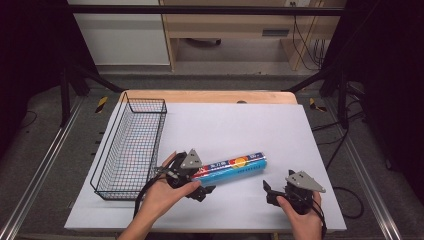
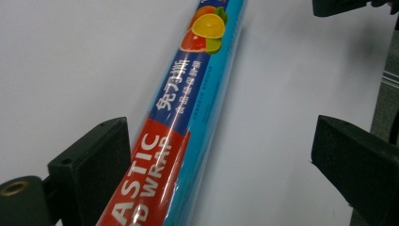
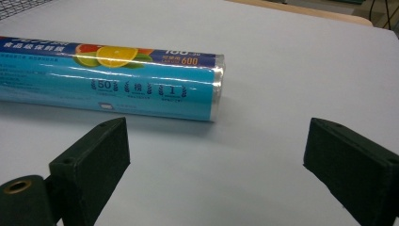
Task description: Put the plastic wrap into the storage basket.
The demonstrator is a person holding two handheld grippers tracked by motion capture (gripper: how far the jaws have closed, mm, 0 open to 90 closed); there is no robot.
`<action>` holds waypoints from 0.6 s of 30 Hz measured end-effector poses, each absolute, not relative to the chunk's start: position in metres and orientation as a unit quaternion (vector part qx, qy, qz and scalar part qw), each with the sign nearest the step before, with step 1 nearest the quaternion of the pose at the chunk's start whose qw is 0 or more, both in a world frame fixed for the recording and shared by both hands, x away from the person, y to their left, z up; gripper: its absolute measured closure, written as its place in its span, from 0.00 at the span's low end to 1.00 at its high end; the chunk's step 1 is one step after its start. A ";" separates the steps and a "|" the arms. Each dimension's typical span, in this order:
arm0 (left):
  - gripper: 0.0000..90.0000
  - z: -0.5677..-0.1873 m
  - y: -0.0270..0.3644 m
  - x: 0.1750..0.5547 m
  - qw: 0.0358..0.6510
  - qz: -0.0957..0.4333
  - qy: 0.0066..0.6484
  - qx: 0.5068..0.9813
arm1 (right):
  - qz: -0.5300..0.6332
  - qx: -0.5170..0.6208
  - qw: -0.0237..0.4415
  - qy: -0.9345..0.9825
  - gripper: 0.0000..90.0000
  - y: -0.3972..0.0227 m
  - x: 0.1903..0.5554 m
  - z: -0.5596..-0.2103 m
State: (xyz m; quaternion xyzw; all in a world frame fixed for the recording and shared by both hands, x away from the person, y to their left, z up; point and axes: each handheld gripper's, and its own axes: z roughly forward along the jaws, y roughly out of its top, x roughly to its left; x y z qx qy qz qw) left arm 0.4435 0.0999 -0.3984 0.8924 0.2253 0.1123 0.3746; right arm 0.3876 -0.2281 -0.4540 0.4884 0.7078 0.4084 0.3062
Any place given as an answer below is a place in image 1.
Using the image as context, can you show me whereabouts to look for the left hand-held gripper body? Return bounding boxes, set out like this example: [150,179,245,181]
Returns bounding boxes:
[165,148,204,190]

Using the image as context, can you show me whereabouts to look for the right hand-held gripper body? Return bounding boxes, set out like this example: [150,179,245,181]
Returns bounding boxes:
[283,169,327,216]

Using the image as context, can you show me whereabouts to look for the blue cylindrical foil roll box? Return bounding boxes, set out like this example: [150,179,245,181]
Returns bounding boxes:
[191,151,268,187]

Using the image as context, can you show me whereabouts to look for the person's right hand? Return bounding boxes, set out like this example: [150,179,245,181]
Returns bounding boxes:
[276,192,324,236]

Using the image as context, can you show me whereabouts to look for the person's left hand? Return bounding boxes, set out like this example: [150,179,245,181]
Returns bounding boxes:
[141,151,203,225]

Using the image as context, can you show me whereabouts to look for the white table mat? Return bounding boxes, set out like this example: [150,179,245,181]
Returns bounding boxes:
[64,102,348,234]

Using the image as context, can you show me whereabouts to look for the wooden table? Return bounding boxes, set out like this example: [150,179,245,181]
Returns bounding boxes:
[119,88,299,105]

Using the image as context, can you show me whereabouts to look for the yellow black tape strip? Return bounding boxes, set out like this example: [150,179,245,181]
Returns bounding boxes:
[95,95,109,114]
[308,97,328,113]

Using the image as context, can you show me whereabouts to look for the black metal stand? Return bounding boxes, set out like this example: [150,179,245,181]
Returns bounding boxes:
[282,61,350,130]
[59,62,126,128]

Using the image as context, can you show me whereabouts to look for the black curtain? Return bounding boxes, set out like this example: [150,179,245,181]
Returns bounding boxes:
[321,0,424,201]
[0,0,98,158]

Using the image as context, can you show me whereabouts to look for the white cabinet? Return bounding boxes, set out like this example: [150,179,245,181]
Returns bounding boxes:
[67,0,171,66]

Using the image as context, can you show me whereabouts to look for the light wooden desk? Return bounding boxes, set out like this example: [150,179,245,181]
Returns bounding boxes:
[159,0,348,72]

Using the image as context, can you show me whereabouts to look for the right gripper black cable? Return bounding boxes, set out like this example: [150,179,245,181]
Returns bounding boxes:
[309,197,328,240]

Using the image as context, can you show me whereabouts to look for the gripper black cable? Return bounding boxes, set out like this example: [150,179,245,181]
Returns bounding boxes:
[132,159,181,219]
[309,197,328,240]

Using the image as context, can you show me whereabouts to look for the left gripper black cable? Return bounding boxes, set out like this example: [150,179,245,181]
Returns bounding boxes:
[132,159,181,219]

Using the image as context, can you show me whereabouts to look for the black wire basket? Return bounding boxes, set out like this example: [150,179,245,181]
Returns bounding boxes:
[89,91,168,202]

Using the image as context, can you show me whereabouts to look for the black floor cable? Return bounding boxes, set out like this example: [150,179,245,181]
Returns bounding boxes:
[311,99,365,220]

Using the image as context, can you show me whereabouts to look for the aluminium floor rail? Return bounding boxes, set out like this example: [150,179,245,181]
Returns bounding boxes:
[0,96,86,240]
[324,98,403,240]

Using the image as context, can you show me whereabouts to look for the black hanging cables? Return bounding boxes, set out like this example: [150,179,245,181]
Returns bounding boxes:
[289,1,328,72]

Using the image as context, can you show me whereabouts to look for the black horizontal frame bar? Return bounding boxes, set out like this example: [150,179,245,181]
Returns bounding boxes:
[65,5,345,16]

